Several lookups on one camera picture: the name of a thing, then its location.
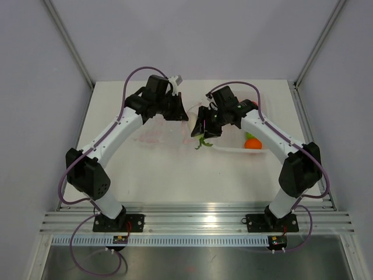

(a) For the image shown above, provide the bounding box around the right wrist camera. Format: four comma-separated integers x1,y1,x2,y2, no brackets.
206,93,218,110

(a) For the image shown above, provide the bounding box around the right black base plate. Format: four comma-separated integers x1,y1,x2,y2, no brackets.
241,213,299,233

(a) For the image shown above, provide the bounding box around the aluminium rail frame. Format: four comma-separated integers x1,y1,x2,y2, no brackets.
39,197,355,235

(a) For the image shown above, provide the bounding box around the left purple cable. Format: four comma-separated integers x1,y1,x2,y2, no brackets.
57,66,167,277

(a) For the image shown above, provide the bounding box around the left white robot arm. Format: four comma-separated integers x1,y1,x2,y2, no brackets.
66,75,188,232

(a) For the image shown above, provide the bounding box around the white plastic basket tray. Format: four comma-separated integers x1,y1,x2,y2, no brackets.
206,85,269,153

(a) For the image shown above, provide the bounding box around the circuit board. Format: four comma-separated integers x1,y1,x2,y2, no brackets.
269,236,287,247
113,236,129,244

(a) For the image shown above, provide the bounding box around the purple cable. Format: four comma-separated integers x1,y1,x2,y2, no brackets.
57,66,167,277
206,80,332,253

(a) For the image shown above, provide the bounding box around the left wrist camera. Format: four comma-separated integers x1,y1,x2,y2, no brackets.
168,75,183,87

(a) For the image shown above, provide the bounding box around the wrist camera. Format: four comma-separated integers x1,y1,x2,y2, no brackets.
168,75,183,87
206,93,218,110

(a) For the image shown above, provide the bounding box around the white radish with leaves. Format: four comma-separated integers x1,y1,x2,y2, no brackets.
187,113,213,150

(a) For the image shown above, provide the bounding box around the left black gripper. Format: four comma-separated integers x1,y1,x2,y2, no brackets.
156,92,189,121

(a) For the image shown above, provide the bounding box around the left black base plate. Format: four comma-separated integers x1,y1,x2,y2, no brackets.
93,213,145,233

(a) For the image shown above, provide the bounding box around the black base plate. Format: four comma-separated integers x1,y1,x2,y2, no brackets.
241,213,299,233
93,213,145,233

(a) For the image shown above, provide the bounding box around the clear zip top bag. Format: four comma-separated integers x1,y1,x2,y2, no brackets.
130,100,202,146

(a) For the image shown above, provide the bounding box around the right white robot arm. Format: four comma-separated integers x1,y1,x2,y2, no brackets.
187,85,323,231

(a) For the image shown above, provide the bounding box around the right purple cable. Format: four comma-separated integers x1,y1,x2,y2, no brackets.
206,80,332,253

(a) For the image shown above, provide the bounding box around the white slotted cable duct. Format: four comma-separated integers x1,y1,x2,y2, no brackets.
52,234,269,247

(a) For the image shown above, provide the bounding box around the orange carrot with green top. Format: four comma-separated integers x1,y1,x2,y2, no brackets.
244,132,262,149

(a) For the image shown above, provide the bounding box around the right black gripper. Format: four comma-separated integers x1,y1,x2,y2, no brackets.
192,106,227,140

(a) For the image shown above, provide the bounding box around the right circuit board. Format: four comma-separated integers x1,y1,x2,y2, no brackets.
269,236,287,247

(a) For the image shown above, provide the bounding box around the left circuit board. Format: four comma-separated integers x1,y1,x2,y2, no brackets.
113,236,129,244

